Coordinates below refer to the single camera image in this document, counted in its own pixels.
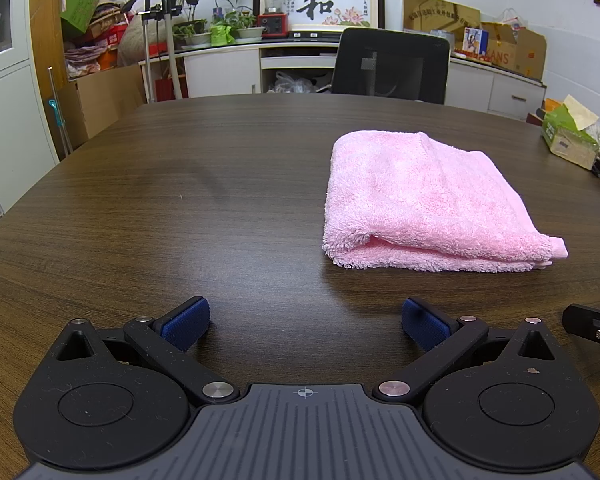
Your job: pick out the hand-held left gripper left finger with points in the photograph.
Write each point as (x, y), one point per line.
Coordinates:
(185, 326)

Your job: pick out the orange box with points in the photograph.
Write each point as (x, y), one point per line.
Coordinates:
(552, 105)

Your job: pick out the dark red wooden box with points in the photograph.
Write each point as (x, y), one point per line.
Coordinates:
(535, 117)

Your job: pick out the broom stick blue clip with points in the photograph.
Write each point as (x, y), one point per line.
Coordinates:
(60, 115)

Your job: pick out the red gift bag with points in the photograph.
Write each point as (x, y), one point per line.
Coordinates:
(164, 90)

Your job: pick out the large brown cardboard box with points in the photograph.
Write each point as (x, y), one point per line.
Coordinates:
(110, 105)

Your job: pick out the white tall cabinet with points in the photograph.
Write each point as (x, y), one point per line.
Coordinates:
(10, 100)

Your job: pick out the clear plastic bag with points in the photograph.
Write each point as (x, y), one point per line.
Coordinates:
(295, 84)

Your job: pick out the green cardboard box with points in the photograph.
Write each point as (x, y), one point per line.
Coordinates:
(80, 5)

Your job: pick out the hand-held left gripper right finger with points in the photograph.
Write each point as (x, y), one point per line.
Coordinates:
(422, 329)

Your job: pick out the open cardboard box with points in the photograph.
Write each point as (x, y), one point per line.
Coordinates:
(525, 52)

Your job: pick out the gold plaque board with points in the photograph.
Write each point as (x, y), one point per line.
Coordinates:
(437, 12)

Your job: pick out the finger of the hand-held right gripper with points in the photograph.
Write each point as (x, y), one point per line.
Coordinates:
(587, 320)

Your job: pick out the white plastic bag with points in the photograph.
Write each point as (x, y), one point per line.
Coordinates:
(514, 20)

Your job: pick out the white low cabinet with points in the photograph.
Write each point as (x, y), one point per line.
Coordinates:
(220, 72)

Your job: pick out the green tissue box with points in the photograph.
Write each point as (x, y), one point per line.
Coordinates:
(567, 135)

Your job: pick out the framed calligraphy picture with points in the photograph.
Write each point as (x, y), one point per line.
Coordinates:
(325, 5)

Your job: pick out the red blender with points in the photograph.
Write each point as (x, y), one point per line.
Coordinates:
(274, 20)

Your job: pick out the black office chair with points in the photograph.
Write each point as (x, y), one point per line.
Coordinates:
(390, 65)

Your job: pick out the small green bag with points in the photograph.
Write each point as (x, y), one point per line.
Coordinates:
(222, 36)

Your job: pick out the potted green plant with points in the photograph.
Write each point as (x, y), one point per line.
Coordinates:
(247, 27)
(195, 35)

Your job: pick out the pink towel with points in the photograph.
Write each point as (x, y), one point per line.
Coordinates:
(425, 200)

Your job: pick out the crutches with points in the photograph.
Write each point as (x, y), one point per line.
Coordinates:
(157, 0)

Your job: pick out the blue white picture box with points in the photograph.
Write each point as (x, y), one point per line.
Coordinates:
(475, 41)

